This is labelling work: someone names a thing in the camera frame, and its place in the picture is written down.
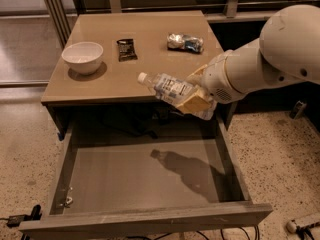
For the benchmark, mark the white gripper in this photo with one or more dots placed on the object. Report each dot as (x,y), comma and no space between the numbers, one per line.
(215,78)

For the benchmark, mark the clear blue-labelled plastic bottle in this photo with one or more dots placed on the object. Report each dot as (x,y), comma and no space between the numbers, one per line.
(172,90)

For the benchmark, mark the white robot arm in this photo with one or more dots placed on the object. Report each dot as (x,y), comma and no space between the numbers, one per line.
(286,52)

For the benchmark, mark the grey-brown cabinet counter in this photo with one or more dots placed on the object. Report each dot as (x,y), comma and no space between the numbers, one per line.
(116,81)

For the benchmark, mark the open grey top drawer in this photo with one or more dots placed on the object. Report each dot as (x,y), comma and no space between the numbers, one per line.
(109,184)

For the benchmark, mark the silver crumpled chip bag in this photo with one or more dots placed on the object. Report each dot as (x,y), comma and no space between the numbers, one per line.
(185,42)

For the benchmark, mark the black snack packet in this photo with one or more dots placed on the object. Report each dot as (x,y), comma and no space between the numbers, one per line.
(126,50)

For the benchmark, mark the small dark floor object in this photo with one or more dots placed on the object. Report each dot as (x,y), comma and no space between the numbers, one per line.
(298,109)

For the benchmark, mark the white ceramic bowl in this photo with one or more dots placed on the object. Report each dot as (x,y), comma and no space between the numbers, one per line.
(83,57)

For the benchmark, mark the white power strip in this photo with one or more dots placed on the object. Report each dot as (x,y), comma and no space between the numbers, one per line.
(308,221)

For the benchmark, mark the black power adapter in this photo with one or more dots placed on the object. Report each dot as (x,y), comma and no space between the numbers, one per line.
(16,220)

